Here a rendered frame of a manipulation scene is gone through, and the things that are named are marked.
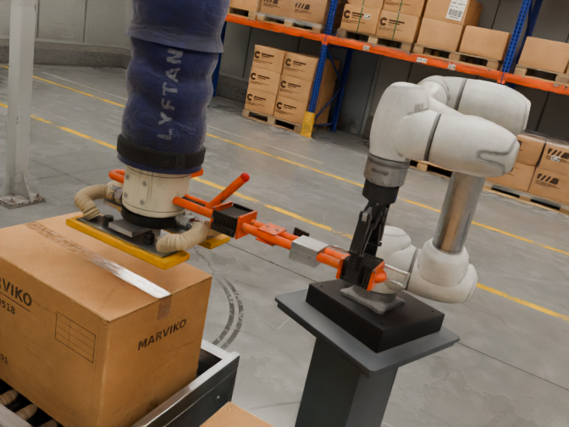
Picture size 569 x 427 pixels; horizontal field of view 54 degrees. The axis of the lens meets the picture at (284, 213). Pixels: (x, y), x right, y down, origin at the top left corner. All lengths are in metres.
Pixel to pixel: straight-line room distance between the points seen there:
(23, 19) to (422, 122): 3.68
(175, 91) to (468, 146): 0.68
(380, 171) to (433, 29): 7.43
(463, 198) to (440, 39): 6.80
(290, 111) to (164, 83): 8.08
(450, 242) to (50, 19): 10.98
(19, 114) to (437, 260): 3.47
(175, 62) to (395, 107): 0.53
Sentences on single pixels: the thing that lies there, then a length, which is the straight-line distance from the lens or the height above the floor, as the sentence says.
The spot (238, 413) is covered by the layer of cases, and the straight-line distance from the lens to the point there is 1.85.
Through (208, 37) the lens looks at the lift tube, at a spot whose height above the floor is 1.63.
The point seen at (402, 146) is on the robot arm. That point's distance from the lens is 1.16.
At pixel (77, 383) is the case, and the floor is 0.72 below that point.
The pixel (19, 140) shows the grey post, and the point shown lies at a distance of 4.66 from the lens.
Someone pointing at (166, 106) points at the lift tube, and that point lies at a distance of 1.38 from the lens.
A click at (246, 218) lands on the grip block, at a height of 1.23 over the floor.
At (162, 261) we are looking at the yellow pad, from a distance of 1.39.
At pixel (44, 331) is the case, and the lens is 1.67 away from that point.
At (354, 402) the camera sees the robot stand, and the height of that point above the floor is 0.49.
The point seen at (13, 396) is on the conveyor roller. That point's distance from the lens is 1.87.
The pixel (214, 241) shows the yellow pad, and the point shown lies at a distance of 1.55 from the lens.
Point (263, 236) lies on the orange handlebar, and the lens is 1.34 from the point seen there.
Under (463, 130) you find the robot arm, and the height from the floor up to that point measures 1.57.
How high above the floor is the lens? 1.70
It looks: 19 degrees down
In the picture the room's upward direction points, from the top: 12 degrees clockwise
